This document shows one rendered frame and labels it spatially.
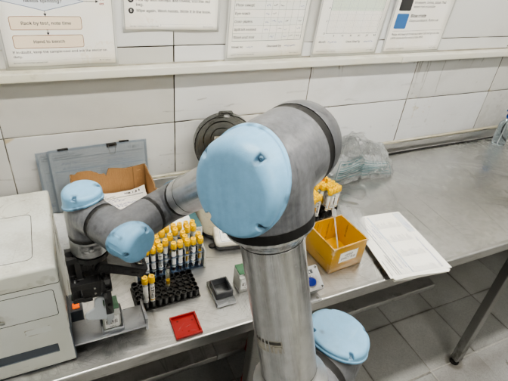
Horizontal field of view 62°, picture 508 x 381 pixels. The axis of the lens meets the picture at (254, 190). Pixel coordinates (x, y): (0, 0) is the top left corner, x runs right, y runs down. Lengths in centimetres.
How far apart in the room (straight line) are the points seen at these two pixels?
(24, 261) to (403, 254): 108
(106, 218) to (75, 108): 68
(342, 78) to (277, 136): 130
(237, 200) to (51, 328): 66
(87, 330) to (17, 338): 16
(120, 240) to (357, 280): 79
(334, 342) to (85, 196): 51
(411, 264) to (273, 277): 95
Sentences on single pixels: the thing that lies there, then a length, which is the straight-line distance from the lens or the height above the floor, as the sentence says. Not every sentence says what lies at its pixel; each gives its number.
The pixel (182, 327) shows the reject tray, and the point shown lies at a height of 88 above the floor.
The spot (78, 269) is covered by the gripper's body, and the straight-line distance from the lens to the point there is 96.
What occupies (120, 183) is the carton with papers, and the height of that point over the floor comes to 96.
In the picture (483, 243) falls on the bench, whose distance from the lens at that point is 170.
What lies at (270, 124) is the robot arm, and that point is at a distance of 49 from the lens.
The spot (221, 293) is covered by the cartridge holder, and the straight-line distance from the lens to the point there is 118.
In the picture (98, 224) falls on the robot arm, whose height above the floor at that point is 128.
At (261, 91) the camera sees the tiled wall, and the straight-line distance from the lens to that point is 158.
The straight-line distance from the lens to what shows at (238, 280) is 121.
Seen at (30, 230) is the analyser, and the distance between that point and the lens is 101.
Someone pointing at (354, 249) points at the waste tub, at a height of 95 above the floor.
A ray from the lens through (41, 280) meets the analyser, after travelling 94.
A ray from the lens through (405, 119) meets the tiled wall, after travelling 208.
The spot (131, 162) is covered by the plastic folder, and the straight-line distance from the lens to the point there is 152.
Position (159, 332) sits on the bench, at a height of 87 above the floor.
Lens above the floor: 179
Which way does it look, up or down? 34 degrees down
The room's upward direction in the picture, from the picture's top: 7 degrees clockwise
